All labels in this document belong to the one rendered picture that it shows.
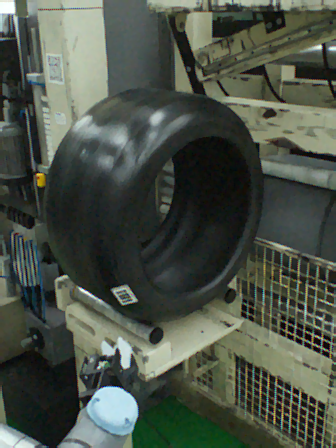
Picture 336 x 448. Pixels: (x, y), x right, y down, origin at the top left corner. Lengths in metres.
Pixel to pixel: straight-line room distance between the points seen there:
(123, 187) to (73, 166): 0.15
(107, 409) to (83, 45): 0.98
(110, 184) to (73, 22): 0.50
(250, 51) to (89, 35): 0.43
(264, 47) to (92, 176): 0.60
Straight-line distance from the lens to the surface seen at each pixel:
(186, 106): 1.29
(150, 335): 1.40
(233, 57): 1.62
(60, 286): 1.61
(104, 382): 1.06
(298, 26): 1.49
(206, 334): 1.60
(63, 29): 1.52
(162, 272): 1.67
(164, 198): 1.95
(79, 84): 1.54
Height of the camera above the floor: 1.67
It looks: 22 degrees down
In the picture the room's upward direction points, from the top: 2 degrees counter-clockwise
